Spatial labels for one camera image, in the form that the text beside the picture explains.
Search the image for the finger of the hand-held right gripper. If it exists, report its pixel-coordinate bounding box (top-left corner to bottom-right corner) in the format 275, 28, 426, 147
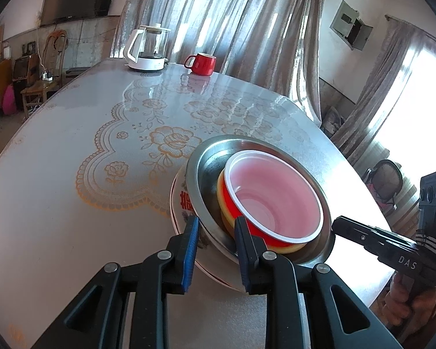
331, 216, 396, 259

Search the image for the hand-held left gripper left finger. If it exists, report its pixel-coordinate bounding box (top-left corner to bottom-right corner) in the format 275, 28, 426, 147
33, 215, 200, 349

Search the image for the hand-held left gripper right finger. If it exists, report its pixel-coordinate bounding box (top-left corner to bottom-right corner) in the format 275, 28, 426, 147
234, 217, 404, 349

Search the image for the large floral pink-rimmed plate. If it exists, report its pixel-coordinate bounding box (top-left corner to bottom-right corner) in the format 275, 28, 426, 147
169, 171, 249, 294

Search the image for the yellow plastic bowl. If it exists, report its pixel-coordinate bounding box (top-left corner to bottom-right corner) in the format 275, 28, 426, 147
217, 167, 308, 255

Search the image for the red plastic bowl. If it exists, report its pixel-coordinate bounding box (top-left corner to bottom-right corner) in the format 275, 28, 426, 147
223, 150, 325, 247

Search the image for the stainless steel bowl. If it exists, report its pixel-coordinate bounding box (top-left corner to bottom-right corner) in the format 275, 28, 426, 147
185, 134, 337, 268

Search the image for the person's right hand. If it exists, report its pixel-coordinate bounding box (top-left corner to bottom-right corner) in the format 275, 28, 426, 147
383, 272, 436, 337

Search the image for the pink cloth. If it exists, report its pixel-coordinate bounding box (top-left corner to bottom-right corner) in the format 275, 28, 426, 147
371, 185, 396, 209

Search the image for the round-backed dark chair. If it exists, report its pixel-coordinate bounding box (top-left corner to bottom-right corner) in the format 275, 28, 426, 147
363, 159, 404, 211

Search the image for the grey patterned bag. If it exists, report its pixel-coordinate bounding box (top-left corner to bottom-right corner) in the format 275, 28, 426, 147
321, 105, 346, 135

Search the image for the narrow beige curtain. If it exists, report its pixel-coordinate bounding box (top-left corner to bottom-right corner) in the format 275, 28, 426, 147
330, 16, 433, 168

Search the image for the printed lace-pattern tablecloth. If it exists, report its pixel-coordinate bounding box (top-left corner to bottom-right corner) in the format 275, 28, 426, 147
0, 60, 413, 349

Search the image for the red mug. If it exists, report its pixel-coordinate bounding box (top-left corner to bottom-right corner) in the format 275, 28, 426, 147
184, 53, 217, 77

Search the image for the white glass electric kettle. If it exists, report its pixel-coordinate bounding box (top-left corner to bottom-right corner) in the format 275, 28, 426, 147
123, 24, 172, 72

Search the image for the wooden chair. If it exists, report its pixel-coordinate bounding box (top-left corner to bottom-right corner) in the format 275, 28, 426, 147
21, 30, 69, 120

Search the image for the wide beige curtain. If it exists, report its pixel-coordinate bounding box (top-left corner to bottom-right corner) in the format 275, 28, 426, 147
111, 0, 331, 122

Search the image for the pink bag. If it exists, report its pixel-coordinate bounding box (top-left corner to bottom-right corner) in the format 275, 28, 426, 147
2, 83, 17, 115

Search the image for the wall electrical panel box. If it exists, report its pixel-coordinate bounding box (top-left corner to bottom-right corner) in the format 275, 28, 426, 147
330, 0, 374, 51

